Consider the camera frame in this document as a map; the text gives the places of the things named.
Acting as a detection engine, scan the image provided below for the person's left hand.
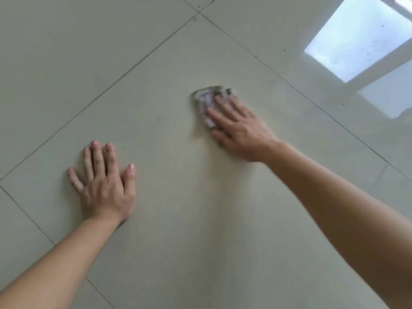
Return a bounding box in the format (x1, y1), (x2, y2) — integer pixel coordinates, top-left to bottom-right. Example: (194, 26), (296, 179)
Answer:
(67, 140), (136, 227)

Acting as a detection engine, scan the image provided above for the person's right hand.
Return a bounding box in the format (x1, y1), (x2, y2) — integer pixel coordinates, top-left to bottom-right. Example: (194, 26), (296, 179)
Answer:
(205, 94), (281, 164)

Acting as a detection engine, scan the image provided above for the grey rag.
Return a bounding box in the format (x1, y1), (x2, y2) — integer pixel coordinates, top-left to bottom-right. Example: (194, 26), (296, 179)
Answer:
(192, 86), (237, 128)

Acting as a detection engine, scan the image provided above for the person's left forearm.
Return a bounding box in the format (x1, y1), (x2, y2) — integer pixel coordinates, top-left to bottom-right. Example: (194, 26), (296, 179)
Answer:
(0, 218), (121, 309)

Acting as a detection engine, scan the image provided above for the person's right forearm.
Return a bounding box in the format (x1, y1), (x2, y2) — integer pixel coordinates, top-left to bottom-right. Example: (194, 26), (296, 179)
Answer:
(264, 141), (412, 309)

